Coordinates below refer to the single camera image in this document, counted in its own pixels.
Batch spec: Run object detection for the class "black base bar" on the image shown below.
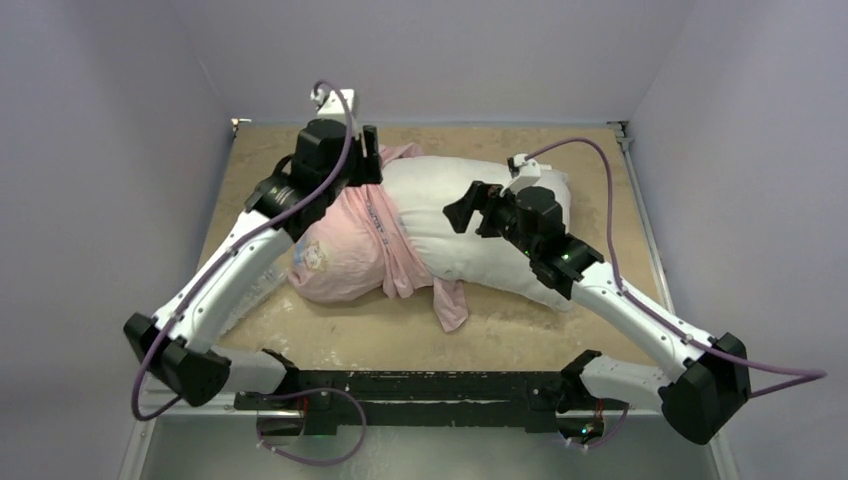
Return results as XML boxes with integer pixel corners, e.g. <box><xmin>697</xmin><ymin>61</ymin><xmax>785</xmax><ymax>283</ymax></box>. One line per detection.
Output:
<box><xmin>234</xmin><ymin>361</ymin><xmax>610</xmax><ymax>443</ymax></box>

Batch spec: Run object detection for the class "pink pillow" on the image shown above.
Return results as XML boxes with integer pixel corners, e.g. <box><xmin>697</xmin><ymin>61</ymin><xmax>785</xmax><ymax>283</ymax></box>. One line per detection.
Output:
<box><xmin>288</xmin><ymin>143</ymin><xmax>481</xmax><ymax>332</ymax></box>

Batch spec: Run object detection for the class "white pillow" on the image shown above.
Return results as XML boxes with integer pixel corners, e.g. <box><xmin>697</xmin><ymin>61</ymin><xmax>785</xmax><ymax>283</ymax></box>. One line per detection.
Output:
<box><xmin>380</xmin><ymin>155</ymin><xmax>574</xmax><ymax>313</ymax></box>

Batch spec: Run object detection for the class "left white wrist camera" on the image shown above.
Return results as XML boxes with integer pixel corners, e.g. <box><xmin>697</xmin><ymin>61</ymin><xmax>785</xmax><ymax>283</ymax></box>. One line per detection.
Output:
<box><xmin>310</xmin><ymin>88</ymin><xmax>360</xmax><ymax>126</ymax></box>

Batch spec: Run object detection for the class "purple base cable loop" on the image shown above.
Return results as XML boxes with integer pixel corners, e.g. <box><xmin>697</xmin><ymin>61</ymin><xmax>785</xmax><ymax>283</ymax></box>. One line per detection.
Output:
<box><xmin>256</xmin><ymin>387</ymin><xmax>369</xmax><ymax>468</ymax></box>

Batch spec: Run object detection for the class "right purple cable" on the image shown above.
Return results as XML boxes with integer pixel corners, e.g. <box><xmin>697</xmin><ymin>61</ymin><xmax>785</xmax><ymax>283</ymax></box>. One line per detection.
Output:
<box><xmin>526</xmin><ymin>137</ymin><xmax>829</xmax><ymax>401</ymax></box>

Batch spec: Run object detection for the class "clear plastic bag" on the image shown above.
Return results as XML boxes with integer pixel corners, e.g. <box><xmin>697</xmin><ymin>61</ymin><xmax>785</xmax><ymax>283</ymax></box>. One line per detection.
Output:
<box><xmin>221</xmin><ymin>264</ymin><xmax>288</xmax><ymax>335</ymax></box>

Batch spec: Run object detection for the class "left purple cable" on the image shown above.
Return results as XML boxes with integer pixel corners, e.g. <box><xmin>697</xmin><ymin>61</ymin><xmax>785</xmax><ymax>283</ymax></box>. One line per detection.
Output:
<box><xmin>130</xmin><ymin>80</ymin><xmax>359</xmax><ymax>423</ymax></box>

